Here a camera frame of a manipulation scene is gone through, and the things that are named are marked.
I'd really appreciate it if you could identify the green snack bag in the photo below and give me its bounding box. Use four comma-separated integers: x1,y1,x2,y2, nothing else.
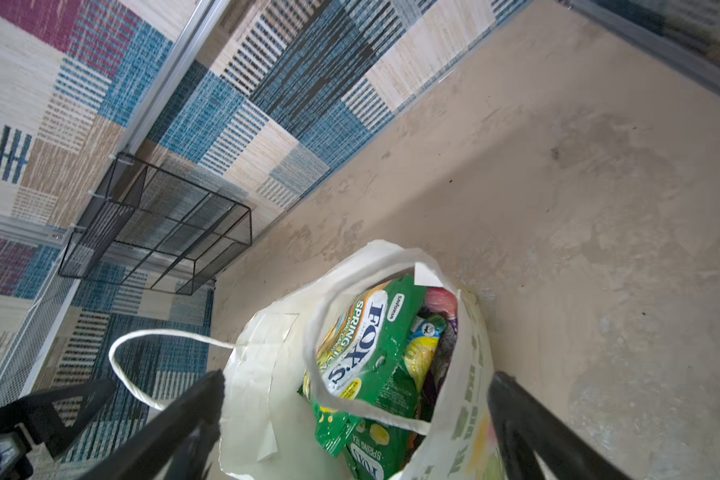
299,273,431,460
344,334,439,479

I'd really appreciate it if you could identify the purple berries candy bag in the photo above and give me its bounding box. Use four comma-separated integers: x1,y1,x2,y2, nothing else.
421,288,458,421

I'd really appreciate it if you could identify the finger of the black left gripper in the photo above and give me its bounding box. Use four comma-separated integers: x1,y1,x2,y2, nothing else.
0,379,117,460

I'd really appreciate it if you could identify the white mesh wall basket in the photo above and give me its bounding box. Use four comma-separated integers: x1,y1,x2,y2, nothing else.
0,272,81,408

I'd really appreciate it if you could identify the white paper bag with print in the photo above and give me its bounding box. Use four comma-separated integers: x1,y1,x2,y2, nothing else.
107,239,508,480

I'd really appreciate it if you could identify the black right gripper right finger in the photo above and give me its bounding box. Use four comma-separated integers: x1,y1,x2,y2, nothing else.
487,371,627,479

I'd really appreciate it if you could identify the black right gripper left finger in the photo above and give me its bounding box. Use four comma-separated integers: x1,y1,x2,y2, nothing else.
82,370,224,479

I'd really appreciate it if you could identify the black wire shelf rack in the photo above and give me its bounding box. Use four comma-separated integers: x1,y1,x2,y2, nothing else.
58,152,253,296

